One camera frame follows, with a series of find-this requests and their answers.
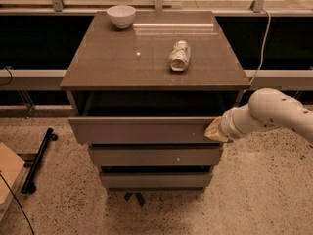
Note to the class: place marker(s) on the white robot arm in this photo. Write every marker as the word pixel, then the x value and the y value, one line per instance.
pixel 266 109

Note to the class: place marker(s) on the blue tape cross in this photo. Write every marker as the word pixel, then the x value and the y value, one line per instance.
pixel 139 197

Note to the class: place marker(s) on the grey middle drawer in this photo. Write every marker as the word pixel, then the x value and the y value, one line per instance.
pixel 155 156

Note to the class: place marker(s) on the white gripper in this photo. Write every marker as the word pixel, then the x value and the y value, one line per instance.
pixel 227 126

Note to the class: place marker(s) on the grey bottom drawer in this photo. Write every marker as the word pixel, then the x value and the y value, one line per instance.
pixel 155 181

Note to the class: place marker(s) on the grey drawer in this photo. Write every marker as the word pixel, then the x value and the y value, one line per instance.
pixel 155 181
pixel 155 156
pixel 140 130

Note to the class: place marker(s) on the white ceramic bowl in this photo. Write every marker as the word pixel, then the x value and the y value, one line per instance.
pixel 122 16

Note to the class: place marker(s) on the wooden board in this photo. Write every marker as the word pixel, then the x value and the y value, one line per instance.
pixel 12 170

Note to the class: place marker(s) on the crushed white can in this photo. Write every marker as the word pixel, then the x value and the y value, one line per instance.
pixel 180 55

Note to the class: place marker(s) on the grey top drawer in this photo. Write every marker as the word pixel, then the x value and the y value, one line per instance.
pixel 140 130

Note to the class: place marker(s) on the black metal bar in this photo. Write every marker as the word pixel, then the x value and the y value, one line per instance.
pixel 29 186

